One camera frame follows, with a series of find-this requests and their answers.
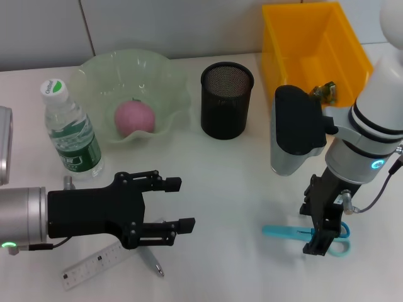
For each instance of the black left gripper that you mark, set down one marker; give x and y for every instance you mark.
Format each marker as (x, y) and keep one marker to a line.
(94, 210)

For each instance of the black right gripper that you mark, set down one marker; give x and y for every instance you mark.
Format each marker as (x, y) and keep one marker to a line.
(330, 201)

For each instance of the blue scissors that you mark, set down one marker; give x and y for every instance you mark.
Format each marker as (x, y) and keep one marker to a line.
(277, 231)

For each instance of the clear plastic ruler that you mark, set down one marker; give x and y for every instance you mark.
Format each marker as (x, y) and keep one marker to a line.
(94, 262)

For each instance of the clear green-label water bottle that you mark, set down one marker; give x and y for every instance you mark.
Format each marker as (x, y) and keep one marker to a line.
(72, 132)

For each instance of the green plastic wrapper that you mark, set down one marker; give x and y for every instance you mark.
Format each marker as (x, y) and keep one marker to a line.
(327, 91)

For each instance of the grey clear ballpoint pen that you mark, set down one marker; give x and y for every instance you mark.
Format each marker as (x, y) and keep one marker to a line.
(151, 259)

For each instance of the black mesh pen holder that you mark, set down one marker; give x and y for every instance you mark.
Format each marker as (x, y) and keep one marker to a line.
(225, 107)

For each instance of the green glass fruit bowl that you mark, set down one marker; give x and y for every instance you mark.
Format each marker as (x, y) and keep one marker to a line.
(141, 75)

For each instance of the silver cylindrical wrist stub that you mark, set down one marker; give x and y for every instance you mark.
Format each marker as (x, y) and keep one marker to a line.
(69, 183)

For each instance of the yellow plastic bin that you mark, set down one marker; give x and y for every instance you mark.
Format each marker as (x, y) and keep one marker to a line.
(299, 37)

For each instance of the silver black right camera box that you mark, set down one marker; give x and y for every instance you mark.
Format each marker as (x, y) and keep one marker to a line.
(296, 126)

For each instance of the black white wrist camera box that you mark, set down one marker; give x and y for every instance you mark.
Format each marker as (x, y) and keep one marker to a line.
(4, 144)

